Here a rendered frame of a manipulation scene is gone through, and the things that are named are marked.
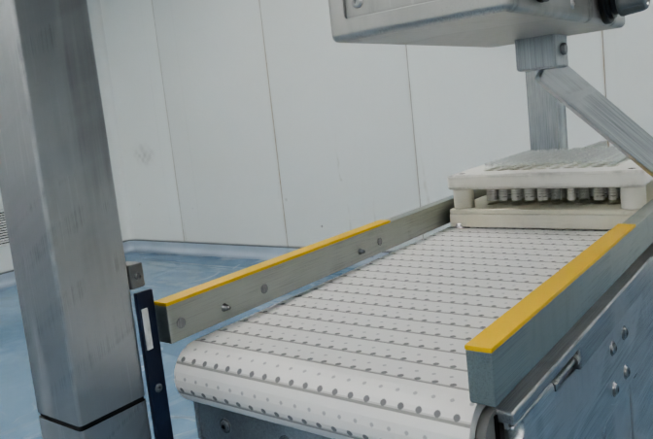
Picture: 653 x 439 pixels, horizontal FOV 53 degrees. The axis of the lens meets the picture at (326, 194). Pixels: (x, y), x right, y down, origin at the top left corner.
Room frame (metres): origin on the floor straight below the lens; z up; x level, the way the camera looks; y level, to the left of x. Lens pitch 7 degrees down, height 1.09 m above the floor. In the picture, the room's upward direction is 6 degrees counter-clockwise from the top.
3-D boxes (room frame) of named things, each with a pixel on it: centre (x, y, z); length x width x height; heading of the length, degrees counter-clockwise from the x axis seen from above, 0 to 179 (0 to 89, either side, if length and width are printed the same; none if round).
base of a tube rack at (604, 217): (0.90, -0.33, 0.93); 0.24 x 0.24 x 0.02; 53
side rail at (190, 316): (1.03, -0.26, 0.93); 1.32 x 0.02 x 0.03; 142
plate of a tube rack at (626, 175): (0.90, -0.33, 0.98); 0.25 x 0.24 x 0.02; 53
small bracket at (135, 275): (0.51, 0.16, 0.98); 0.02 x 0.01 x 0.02; 52
